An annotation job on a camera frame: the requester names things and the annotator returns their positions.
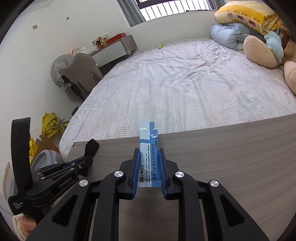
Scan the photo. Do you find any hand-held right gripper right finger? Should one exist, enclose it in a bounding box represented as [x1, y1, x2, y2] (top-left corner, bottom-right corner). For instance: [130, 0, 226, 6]
[159, 148, 270, 241]

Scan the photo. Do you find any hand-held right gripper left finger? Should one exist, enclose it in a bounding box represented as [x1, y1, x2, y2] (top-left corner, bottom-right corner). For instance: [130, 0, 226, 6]
[26, 148, 141, 241]

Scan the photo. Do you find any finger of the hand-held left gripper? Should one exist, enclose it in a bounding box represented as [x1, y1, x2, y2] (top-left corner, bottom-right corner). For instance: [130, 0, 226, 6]
[40, 160, 93, 186]
[35, 156, 92, 178]

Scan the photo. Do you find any grey perforated plastic basket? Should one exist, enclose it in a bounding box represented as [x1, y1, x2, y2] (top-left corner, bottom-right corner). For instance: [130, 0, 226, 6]
[30, 149, 67, 173]

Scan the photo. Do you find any blue white medicine sachet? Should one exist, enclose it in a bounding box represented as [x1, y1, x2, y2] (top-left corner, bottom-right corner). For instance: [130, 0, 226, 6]
[138, 121, 162, 188]

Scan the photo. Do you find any person's left forearm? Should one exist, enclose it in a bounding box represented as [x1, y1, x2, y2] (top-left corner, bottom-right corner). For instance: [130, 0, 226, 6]
[12, 213, 26, 241]

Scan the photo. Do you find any person's left hand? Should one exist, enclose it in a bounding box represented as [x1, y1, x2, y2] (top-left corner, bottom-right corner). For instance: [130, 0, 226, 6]
[20, 218, 37, 235]

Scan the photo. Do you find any brown cardboard box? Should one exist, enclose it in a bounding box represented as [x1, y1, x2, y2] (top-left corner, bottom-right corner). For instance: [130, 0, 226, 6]
[30, 136, 62, 166]

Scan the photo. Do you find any yellow green printed bag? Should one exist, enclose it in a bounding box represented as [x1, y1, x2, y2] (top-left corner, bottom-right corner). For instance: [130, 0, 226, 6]
[57, 120, 70, 136]

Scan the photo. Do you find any large yellow plastic bag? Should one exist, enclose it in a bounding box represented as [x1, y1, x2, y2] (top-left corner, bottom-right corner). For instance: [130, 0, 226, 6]
[29, 138, 38, 160]

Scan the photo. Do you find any bed with checked sheet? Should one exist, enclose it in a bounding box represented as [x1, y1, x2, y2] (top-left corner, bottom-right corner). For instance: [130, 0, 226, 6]
[59, 37, 296, 158]

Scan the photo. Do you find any grey garment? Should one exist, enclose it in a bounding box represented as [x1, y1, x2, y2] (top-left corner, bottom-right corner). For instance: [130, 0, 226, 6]
[51, 54, 75, 91]

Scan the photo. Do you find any grey upholstered chair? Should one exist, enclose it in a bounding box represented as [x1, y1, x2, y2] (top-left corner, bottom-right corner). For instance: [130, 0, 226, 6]
[60, 53, 104, 100]

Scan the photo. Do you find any white plastic bag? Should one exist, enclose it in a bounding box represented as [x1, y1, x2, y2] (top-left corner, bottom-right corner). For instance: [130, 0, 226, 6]
[69, 45, 95, 57]

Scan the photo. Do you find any grey white desk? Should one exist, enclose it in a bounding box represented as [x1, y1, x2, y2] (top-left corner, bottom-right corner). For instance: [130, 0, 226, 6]
[89, 35, 138, 70]

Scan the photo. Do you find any box of toy figurines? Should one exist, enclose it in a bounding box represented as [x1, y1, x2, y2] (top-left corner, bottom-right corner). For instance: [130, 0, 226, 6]
[92, 34, 109, 49]

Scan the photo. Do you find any red box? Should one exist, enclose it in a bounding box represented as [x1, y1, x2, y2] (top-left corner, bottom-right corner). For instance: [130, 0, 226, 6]
[106, 32, 127, 44]

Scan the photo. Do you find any light blue pillow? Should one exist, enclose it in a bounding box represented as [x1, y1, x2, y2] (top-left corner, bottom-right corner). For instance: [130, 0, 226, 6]
[210, 22, 266, 51]

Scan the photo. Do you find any beige teddy bear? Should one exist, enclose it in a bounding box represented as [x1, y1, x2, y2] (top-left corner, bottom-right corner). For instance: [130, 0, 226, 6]
[243, 25, 296, 95]

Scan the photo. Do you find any grey curtain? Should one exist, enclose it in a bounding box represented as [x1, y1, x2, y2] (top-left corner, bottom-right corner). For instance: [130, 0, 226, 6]
[118, 0, 145, 27]

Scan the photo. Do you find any barred window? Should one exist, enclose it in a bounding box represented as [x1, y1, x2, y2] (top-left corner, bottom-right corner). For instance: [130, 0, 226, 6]
[136, 0, 232, 21]

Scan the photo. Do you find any light blue plush toy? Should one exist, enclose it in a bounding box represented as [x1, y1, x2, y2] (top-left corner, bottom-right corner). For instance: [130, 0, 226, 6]
[264, 31, 284, 63]

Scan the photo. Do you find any yellow folded blanket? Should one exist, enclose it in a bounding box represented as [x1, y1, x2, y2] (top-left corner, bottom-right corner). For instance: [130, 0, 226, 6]
[214, 0, 284, 35]

